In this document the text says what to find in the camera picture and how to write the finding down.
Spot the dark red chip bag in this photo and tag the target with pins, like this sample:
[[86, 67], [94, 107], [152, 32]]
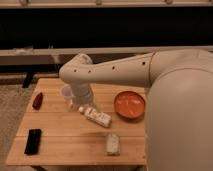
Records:
[[38, 101]]

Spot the white sponge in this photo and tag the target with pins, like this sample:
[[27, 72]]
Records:
[[113, 144]]

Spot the black rectangular box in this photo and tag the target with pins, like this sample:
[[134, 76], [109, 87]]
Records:
[[33, 142]]

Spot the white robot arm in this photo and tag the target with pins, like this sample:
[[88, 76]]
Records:
[[179, 109]]

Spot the wooden table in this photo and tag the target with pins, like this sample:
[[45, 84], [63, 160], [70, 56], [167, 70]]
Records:
[[70, 139]]

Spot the white plastic bottle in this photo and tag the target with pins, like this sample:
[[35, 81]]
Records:
[[92, 114]]

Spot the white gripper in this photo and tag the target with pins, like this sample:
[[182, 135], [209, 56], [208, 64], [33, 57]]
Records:
[[81, 93]]

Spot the orange ceramic bowl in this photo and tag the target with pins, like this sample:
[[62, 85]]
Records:
[[129, 104]]

